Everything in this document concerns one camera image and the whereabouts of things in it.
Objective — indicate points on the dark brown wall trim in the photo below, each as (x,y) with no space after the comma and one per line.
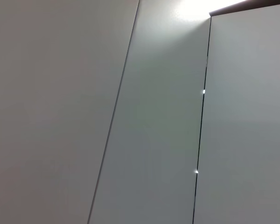
(224,10)

